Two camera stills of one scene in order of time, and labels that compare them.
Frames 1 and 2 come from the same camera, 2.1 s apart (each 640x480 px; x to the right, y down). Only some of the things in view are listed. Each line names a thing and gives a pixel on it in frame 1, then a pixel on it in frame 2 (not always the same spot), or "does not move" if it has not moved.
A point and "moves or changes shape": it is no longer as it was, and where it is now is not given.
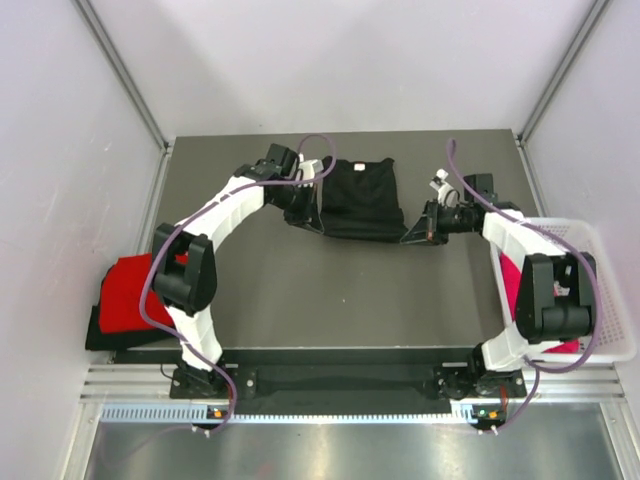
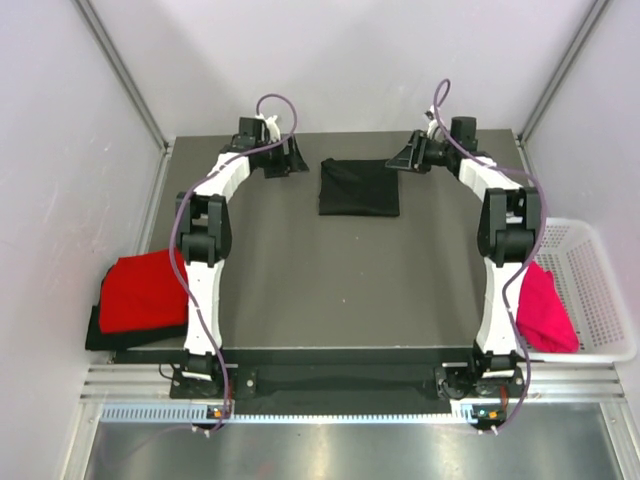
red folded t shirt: (121, 292) does not move
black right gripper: (426, 230) -> (403, 159)
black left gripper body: (295, 202) -> (274, 161)
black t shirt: (360, 201) moves or changes shape
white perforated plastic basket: (612, 338) does not move
